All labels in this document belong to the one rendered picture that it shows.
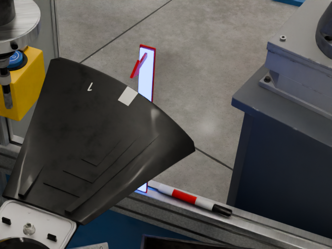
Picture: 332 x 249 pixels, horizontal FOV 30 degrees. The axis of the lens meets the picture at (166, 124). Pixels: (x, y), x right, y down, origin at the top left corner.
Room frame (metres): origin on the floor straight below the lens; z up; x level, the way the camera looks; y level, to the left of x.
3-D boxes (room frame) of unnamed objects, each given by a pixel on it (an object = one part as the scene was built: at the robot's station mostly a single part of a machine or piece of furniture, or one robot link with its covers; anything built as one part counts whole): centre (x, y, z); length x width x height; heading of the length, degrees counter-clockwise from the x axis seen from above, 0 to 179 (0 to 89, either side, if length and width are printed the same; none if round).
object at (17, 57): (0.81, 0.27, 1.08); 0.04 x 0.04 x 0.02
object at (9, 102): (0.39, 0.14, 1.39); 0.01 x 0.01 x 0.05
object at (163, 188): (0.71, -0.06, 0.87); 0.14 x 0.01 x 0.01; 70
